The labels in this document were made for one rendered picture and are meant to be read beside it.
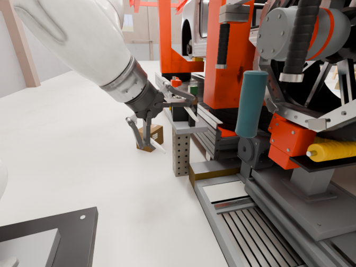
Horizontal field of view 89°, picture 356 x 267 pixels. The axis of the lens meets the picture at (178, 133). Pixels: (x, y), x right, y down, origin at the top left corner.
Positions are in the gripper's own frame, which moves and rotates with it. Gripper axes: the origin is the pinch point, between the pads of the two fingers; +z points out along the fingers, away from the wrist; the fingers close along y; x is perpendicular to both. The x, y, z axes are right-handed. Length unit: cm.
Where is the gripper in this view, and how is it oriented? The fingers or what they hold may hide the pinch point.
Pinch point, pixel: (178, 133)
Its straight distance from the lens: 53.9
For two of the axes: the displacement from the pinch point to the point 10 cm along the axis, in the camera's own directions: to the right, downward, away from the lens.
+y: 7.3, -6.9, -0.2
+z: 4.8, 4.8, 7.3
